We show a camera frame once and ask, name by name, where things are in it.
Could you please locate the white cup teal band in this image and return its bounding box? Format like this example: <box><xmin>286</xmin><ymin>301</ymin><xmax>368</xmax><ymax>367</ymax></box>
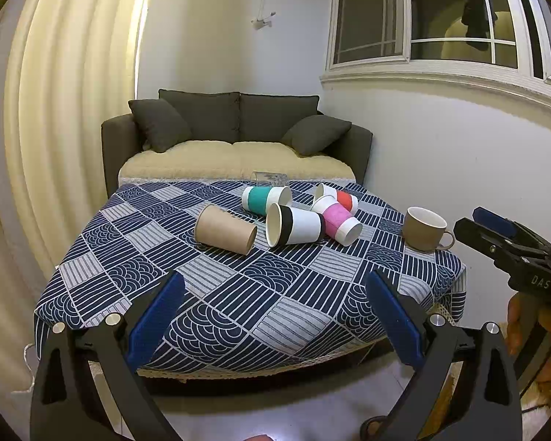
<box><xmin>242</xmin><ymin>186</ymin><xmax>292</xmax><ymax>216</ymax></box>

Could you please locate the left dark throw pillow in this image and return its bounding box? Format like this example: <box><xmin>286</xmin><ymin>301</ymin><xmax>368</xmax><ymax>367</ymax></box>
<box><xmin>128</xmin><ymin>98</ymin><xmax>192</xmax><ymax>153</ymax></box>

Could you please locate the right dark throw pillow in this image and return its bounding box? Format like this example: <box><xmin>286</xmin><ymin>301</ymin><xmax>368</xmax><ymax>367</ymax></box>
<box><xmin>281</xmin><ymin>115</ymin><xmax>352</xmax><ymax>156</ymax></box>

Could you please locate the tan ceramic mug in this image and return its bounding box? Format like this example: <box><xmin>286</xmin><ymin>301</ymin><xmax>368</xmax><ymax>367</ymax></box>
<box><xmin>402</xmin><ymin>206</ymin><xmax>456</xmax><ymax>253</ymax></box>

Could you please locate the white cup black band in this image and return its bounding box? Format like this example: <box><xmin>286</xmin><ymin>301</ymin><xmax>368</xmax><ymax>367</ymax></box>
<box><xmin>266</xmin><ymin>204</ymin><xmax>324</xmax><ymax>248</ymax></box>

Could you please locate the small item on sofa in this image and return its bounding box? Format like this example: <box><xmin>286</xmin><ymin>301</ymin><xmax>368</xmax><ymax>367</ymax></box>
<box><xmin>253</xmin><ymin>171</ymin><xmax>288</xmax><ymax>185</ymax></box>

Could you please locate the dark throw pillow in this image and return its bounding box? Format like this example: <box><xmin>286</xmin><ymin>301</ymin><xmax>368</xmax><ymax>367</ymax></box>
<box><xmin>128</xmin><ymin>98</ymin><xmax>192</xmax><ymax>153</ymax></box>
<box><xmin>281</xmin><ymin>115</ymin><xmax>352</xmax><ymax>156</ymax></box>

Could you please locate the thumb at bottom edge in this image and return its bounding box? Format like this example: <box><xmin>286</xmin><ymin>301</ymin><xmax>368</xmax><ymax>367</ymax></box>
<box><xmin>245</xmin><ymin>434</ymin><xmax>273</xmax><ymax>441</ymax></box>

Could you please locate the white cup pink band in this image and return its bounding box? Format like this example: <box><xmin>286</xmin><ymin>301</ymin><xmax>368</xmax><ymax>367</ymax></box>
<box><xmin>311</xmin><ymin>195</ymin><xmax>362</xmax><ymax>246</ymax></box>

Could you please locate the white cup red band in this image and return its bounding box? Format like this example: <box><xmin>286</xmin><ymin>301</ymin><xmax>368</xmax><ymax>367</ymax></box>
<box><xmin>313</xmin><ymin>183</ymin><xmax>358</xmax><ymax>215</ymax></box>

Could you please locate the cream sofa seat blanket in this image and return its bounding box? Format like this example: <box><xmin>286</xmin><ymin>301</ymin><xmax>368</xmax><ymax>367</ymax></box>
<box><xmin>118</xmin><ymin>140</ymin><xmax>355</xmax><ymax>181</ymax></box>

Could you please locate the brown kraft paper cup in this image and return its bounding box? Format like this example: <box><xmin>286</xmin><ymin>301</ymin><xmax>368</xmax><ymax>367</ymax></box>
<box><xmin>194</xmin><ymin>205</ymin><xmax>258</xmax><ymax>256</ymax></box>

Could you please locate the white framed window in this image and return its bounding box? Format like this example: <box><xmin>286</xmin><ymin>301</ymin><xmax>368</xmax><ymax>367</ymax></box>
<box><xmin>321</xmin><ymin>0</ymin><xmax>551</xmax><ymax>111</ymax></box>

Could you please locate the person's hand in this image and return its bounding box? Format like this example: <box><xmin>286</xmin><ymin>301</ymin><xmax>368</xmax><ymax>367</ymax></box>
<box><xmin>505</xmin><ymin>293</ymin><xmax>551</xmax><ymax>391</ymax></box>

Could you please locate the dark grey sofa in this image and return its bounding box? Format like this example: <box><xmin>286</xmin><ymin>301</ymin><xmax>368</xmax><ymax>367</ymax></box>
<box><xmin>101</xmin><ymin>89</ymin><xmax>373</xmax><ymax>193</ymax></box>

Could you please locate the blue patterned tablecloth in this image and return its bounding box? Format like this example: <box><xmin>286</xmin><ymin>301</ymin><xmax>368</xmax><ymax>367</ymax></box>
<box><xmin>35</xmin><ymin>179</ymin><xmax>467</xmax><ymax>378</ymax></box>

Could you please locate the cream pleated curtain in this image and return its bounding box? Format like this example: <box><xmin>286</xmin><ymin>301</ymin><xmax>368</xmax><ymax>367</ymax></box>
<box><xmin>0</xmin><ymin>0</ymin><xmax>149</xmax><ymax>395</ymax></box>

